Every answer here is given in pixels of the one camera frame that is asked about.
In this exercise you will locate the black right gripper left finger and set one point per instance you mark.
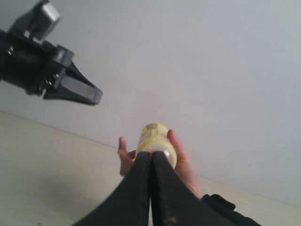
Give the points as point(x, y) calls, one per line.
point(128, 204)

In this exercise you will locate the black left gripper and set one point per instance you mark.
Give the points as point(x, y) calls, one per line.
point(39, 69)

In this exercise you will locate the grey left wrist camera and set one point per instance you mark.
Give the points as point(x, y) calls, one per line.
point(39, 21)

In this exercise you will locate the black sleeved forearm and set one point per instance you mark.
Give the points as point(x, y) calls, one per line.
point(227, 210)

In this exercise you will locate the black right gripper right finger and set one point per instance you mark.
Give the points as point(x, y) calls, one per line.
point(173, 204)

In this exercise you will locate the yellow bottle red cap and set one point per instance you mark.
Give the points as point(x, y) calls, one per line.
point(154, 138)

